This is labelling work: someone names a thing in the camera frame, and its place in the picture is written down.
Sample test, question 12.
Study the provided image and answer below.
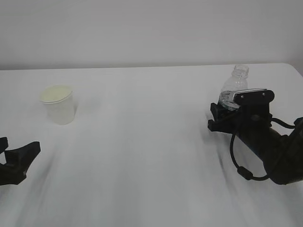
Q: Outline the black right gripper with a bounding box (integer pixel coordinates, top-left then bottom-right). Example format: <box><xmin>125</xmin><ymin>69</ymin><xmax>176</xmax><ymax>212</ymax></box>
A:
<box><xmin>207</xmin><ymin>103</ymin><xmax>272</xmax><ymax>135</ymax></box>

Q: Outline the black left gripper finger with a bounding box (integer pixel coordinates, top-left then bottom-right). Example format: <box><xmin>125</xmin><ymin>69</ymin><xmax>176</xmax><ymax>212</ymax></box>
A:
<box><xmin>0</xmin><ymin>137</ymin><xmax>9</xmax><ymax>153</ymax></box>
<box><xmin>0</xmin><ymin>141</ymin><xmax>40</xmax><ymax>186</ymax></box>

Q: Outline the clear plastic water bottle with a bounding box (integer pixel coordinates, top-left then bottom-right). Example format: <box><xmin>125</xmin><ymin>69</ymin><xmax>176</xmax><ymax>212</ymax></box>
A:
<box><xmin>218</xmin><ymin>65</ymin><xmax>249</xmax><ymax>111</ymax></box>

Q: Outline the white paper cup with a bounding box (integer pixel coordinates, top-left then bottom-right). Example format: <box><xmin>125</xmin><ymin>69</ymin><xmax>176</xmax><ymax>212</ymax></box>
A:
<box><xmin>40</xmin><ymin>85</ymin><xmax>75</xmax><ymax>125</ymax></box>

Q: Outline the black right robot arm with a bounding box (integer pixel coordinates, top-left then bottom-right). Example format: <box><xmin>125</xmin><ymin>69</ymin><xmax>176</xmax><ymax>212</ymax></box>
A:
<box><xmin>208</xmin><ymin>103</ymin><xmax>303</xmax><ymax>185</ymax></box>

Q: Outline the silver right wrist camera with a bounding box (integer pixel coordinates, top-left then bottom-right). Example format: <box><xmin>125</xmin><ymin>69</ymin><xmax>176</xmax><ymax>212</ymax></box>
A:
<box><xmin>232</xmin><ymin>88</ymin><xmax>275</xmax><ymax>106</ymax></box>

